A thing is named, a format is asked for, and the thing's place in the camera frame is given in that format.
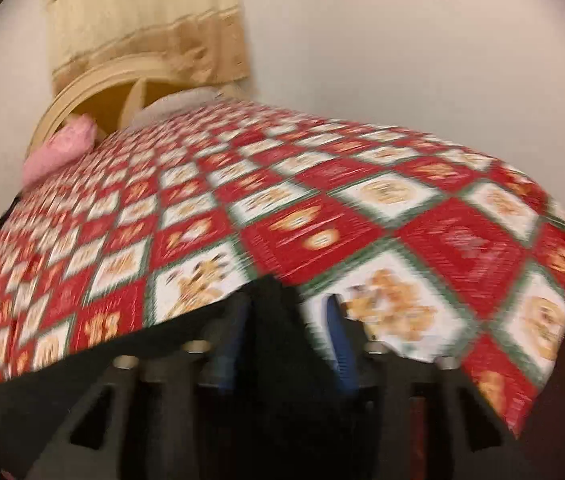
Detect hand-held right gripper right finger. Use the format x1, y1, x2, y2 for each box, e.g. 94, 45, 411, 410
323, 294, 538, 480

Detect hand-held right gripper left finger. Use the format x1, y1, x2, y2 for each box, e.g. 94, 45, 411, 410
17, 294, 252, 480

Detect black pants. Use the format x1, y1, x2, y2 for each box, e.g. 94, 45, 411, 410
0, 275, 378, 480

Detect red checkered printed blanket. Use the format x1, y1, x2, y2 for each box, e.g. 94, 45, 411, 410
0, 100, 565, 441

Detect grey striped pillow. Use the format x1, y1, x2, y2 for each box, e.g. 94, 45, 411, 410
127, 87, 243, 131

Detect pink pillow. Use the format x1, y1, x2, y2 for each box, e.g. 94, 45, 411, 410
22, 114, 98, 184

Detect cream wooden headboard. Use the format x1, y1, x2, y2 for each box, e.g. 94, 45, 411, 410
27, 55, 244, 157

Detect beige floral curtain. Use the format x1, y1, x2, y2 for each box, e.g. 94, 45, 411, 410
45, 0, 256, 92

